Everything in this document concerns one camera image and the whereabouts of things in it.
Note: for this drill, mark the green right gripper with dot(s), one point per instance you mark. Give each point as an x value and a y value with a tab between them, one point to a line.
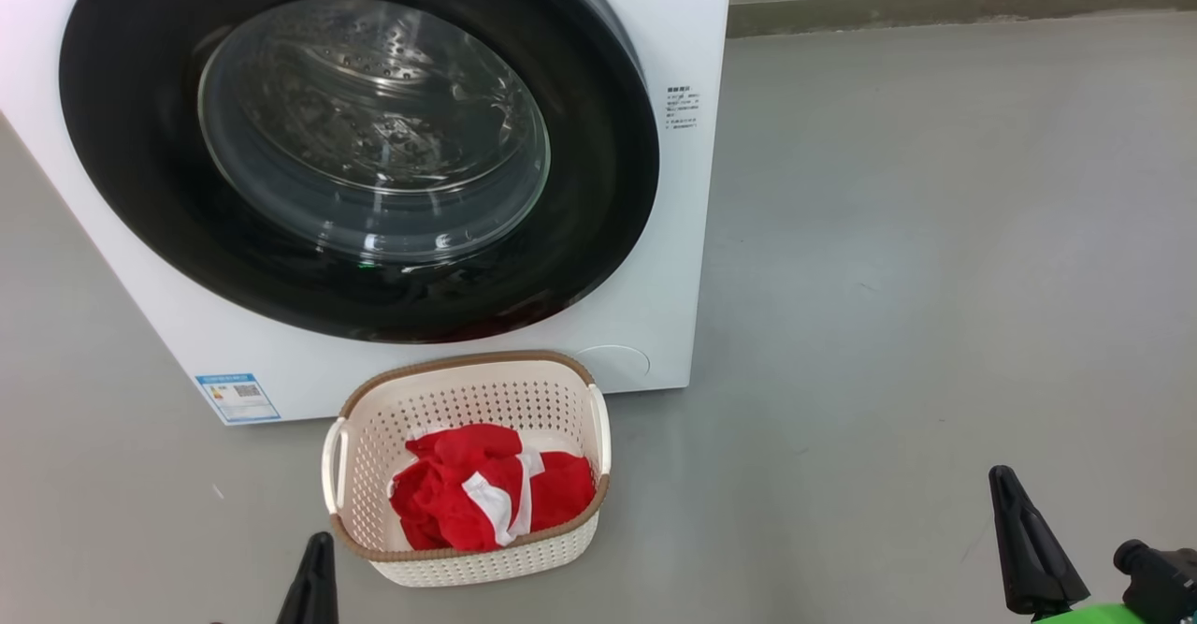
1085	616

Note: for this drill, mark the red and white garment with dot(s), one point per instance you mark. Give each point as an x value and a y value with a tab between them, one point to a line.
449	493

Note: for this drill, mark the round white filter cover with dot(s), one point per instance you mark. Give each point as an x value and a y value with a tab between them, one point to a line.
612	367

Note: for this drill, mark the white washing machine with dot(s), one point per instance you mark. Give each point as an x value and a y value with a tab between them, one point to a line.
655	231

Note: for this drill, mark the blue energy label sticker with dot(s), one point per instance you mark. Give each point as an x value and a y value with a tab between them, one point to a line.
238	398

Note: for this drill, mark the cream perforated laundry basket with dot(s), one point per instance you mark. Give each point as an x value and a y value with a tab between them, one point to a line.
468	399

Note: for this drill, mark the dark round washing machine door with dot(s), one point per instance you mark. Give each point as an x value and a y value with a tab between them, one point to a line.
598	184

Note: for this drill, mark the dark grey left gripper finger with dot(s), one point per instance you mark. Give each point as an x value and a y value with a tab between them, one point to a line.
313	591

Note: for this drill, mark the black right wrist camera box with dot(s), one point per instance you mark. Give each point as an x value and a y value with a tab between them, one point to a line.
1160	582

